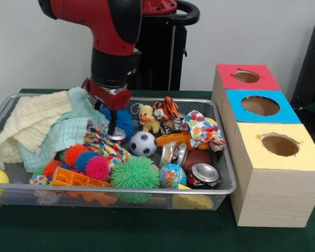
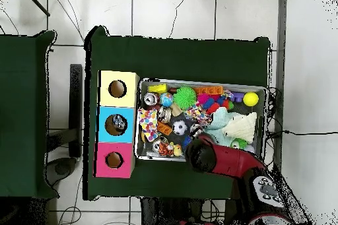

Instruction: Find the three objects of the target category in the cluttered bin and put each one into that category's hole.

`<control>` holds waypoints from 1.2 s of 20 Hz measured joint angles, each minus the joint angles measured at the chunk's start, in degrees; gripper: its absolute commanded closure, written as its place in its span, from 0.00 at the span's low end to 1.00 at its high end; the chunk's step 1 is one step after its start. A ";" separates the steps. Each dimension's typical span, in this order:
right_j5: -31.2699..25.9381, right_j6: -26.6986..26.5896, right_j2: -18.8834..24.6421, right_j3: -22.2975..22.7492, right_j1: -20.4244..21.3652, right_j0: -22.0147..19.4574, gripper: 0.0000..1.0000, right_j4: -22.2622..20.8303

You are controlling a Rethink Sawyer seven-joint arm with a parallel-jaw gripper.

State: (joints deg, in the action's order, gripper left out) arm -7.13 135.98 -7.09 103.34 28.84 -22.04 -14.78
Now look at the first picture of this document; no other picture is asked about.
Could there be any black can with silver end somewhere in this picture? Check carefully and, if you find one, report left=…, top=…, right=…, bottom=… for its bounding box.
left=106, top=127, right=127, bottom=144

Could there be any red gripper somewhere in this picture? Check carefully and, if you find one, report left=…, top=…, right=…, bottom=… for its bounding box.
left=85, top=78, right=132, bottom=136

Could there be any cream cloth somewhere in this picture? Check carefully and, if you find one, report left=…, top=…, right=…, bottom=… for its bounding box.
left=0, top=90, right=73, bottom=170

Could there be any mint green cloth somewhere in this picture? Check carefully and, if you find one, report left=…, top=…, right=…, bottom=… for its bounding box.
left=18, top=87, right=110, bottom=173

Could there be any blue spiky ball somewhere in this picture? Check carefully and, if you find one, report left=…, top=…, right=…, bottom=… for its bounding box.
left=101, top=107, right=134, bottom=134

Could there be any colourful patterned cloth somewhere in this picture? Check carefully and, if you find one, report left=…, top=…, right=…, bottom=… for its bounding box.
left=183, top=110, right=226, bottom=153

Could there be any crushed can with silver end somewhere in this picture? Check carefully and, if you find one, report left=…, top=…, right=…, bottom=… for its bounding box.
left=186, top=163, right=221, bottom=190

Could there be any orange tiger plush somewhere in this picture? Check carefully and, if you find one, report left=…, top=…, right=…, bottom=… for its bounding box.
left=153, top=96, right=180, bottom=121

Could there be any black panel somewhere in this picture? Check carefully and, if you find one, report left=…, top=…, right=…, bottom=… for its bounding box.
left=290, top=17, right=315, bottom=106

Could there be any yellow duck plush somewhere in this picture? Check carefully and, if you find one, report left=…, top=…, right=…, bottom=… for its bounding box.
left=138, top=104, right=161, bottom=132

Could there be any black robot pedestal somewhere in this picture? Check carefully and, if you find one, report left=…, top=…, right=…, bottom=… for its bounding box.
left=132, top=0, right=201, bottom=91

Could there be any small soccer ball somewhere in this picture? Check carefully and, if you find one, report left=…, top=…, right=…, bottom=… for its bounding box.
left=129, top=130, right=158, bottom=158

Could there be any wooden box with three holes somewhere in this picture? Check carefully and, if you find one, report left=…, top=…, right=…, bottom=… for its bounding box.
left=211, top=64, right=315, bottom=228

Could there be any shallow mesh bin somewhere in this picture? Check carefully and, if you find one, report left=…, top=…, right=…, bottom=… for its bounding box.
left=0, top=93, right=237, bottom=211

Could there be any green fuzzy ball with eyes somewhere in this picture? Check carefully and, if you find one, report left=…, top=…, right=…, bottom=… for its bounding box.
left=110, top=156, right=160, bottom=189

